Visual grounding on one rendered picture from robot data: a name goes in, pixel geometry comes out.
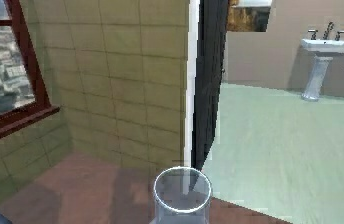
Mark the black room door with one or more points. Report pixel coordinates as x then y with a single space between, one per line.
208 83

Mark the clear round bin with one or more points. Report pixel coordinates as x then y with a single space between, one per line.
180 203

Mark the red framed window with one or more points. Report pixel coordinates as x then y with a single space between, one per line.
20 66

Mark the white pedestal sink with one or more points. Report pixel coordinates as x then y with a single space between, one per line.
320 60

